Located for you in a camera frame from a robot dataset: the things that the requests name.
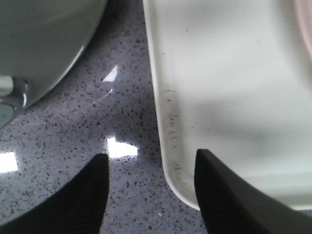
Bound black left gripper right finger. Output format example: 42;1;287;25
194;149;312;234

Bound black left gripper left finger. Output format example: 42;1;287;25
0;154;109;234

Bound pink round plate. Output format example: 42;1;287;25
294;0;312;59

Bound cream bear serving tray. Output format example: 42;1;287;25
143;0;312;210

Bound pale green electric cooking pot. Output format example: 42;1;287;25
0;0;107;127

